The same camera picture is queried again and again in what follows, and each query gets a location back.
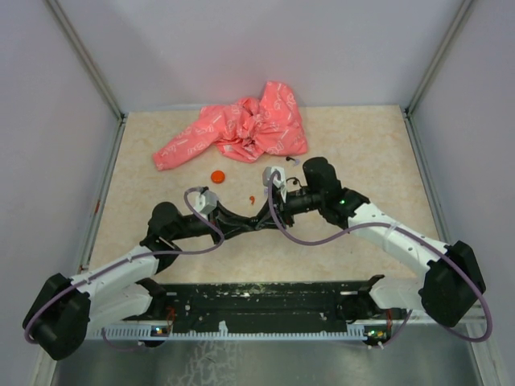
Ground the white slotted cable duct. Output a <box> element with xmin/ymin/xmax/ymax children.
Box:
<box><xmin>87</xmin><ymin>322</ymin><xmax>368</xmax><ymax>341</ymax></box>

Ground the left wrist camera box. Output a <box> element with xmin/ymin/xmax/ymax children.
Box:
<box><xmin>194</xmin><ymin>190</ymin><xmax>218</xmax><ymax>216</ymax></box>

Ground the right aluminium frame post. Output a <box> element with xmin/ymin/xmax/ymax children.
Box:
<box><xmin>404</xmin><ymin>0</ymin><xmax>476</xmax><ymax>116</ymax></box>

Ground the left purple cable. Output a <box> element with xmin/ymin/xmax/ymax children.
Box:
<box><xmin>23</xmin><ymin>186</ymin><xmax>226</xmax><ymax>353</ymax></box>

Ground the black earbud charging case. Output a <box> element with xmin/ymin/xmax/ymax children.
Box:
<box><xmin>247</xmin><ymin>217</ymin><xmax>259</xmax><ymax>226</ymax></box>

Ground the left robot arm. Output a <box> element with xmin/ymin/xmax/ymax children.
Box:
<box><xmin>23</xmin><ymin>193</ymin><xmax>266</xmax><ymax>360</ymax></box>

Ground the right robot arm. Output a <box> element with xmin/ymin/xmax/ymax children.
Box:
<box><xmin>262</xmin><ymin>157</ymin><xmax>486</xmax><ymax>328</ymax></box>

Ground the left aluminium frame post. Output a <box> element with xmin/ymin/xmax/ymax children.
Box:
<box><xmin>43</xmin><ymin>0</ymin><xmax>126</xmax><ymax>121</ymax></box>

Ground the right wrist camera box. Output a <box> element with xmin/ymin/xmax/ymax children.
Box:
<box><xmin>262</xmin><ymin>166</ymin><xmax>286</xmax><ymax>194</ymax></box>

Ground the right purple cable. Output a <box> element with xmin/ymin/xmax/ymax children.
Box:
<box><xmin>267</xmin><ymin>170</ymin><xmax>494</xmax><ymax>350</ymax></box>

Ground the pink printed cloth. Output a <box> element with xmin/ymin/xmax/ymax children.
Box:
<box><xmin>152</xmin><ymin>81</ymin><xmax>308</xmax><ymax>170</ymax></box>

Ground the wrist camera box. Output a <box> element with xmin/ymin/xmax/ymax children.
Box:
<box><xmin>262</xmin><ymin>166</ymin><xmax>286</xmax><ymax>194</ymax></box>
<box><xmin>194</xmin><ymin>190</ymin><xmax>218</xmax><ymax>216</ymax></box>

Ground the purple cable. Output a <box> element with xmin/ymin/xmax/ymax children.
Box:
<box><xmin>267</xmin><ymin>170</ymin><xmax>494</xmax><ymax>350</ymax></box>
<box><xmin>23</xmin><ymin>186</ymin><xmax>226</xmax><ymax>353</ymax></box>

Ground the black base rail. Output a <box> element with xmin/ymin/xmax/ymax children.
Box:
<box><xmin>136</xmin><ymin>277</ymin><xmax>384</xmax><ymax>334</ymax></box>

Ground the aluminium frame post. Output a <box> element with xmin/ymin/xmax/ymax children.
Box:
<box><xmin>43</xmin><ymin>0</ymin><xmax>126</xmax><ymax>121</ymax></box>
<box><xmin>404</xmin><ymin>0</ymin><xmax>476</xmax><ymax>116</ymax></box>

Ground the orange earbud charging case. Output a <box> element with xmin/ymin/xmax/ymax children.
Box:
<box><xmin>211</xmin><ymin>170</ymin><xmax>225</xmax><ymax>184</ymax></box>

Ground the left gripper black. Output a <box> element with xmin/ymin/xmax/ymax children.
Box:
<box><xmin>170</xmin><ymin>200</ymin><xmax>254</xmax><ymax>246</ymax></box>

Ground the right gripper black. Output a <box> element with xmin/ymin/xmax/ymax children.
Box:
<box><xmin>254</xmin><ymin>187</ymin><xmax>323</xmax><ymax>230</ymax></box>

